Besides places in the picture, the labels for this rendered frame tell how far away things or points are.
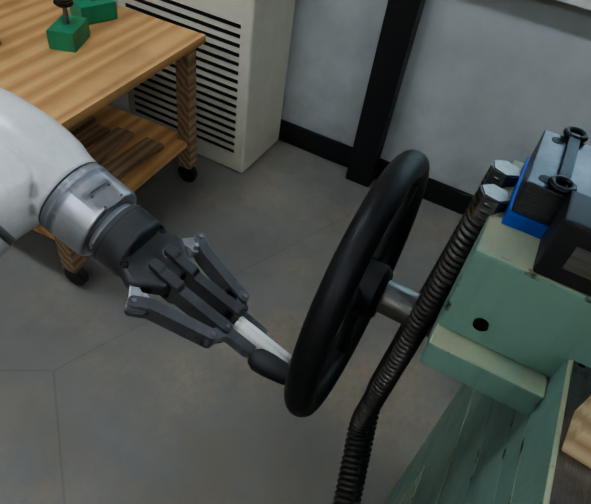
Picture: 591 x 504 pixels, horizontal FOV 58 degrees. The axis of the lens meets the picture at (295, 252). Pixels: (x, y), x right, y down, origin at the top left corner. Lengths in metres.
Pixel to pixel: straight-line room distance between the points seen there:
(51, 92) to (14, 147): 0.81
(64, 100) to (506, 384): 1.15
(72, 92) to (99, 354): 0.65
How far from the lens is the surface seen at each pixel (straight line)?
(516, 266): 0.40
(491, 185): 0.45
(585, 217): 0.39
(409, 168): 0.47
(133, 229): 0.57
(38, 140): 0.61
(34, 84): 1.44
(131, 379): 1.42
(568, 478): 0.40
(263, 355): 0.54
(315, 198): 1.93
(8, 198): 0.60
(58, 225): 0.59
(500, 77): 1.82
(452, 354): 0.45
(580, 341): 0.44
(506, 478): 0.47
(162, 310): 0.56
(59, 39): 1.57
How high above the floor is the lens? 1.21
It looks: 45 degrees down
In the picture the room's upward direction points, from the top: 10 degrees clockwise
